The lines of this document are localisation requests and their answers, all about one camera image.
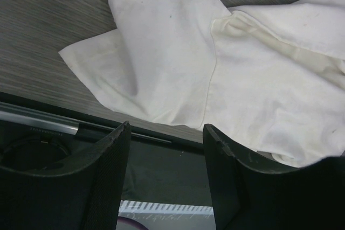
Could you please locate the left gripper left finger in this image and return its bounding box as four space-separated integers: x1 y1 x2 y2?
1 122 131 229

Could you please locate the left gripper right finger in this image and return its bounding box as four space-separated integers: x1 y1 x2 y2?
203 124 344 229

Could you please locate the cream white t shirt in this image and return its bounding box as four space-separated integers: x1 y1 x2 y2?
59 0 344 167

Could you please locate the white slotted cable duct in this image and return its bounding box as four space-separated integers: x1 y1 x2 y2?
119 200 213 216

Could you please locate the aluminium frame rail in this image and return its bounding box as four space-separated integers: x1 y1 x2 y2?
1 102 79 135

